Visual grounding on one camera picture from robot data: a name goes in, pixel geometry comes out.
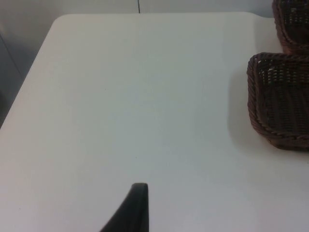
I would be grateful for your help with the dark brown wicker basket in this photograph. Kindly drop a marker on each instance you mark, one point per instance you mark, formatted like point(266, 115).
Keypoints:
point(280, 101)
point(294, 26)

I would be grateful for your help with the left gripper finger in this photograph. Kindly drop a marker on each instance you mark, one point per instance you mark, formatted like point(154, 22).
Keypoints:
point(131, 212)

